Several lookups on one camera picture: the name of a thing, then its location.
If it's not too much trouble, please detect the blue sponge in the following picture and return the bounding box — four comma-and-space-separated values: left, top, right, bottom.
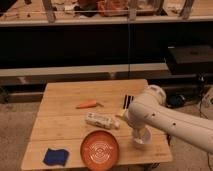
43, 149, 69, 166

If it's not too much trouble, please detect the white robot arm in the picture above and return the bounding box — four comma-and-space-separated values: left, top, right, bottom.
124, 85, 213, 154

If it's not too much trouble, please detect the long wooden shelf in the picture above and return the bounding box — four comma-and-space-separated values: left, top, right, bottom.
0, 0, 213, 27

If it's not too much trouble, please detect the black box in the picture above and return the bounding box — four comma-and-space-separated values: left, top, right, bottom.
166, 45, 213, 75

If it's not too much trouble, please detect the orange ceramic bowl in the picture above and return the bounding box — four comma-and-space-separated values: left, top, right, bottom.
80, 130, 119, 171

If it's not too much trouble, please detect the white cup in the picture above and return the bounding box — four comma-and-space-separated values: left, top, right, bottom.
133, 128, 151, 145

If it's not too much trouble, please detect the orange carrot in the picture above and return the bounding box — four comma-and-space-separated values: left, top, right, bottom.
76, 100, 103, 109

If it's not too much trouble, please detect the wooden table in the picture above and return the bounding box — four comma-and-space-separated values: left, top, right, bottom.
21, 79, 172, 171

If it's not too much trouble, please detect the black power adapter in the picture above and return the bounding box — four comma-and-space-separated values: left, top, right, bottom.
167, 95, 185, 108

